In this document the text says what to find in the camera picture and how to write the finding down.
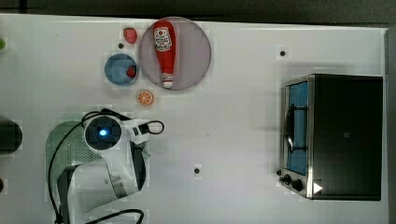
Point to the black round object left edge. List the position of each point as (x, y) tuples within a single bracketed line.
[(10, 136)]

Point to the red ketchup bottle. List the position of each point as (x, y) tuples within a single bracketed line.
[(164, 37)]

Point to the silver black toaster oven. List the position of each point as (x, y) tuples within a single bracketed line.
[(332, 137)]

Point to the green perforated colander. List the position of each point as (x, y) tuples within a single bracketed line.
[(66, 147)]

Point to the red toy strawberry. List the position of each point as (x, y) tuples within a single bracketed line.
[(130, 35)]

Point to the orange slice toy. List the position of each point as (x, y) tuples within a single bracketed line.
[(145, 98)]

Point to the blue bowl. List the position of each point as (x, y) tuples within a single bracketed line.
[(116, 67)]

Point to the grey round plate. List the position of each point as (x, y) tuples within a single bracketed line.
[(193, 54)]

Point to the small red strawberry in bowl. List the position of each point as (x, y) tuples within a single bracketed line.
[(131, 72)]

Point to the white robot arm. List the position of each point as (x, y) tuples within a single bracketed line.
[(119, 171)]

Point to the small green object left edge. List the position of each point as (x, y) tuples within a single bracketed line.
[(3, 43)]

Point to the green mug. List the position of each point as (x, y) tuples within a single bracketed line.
[(145, 150)]

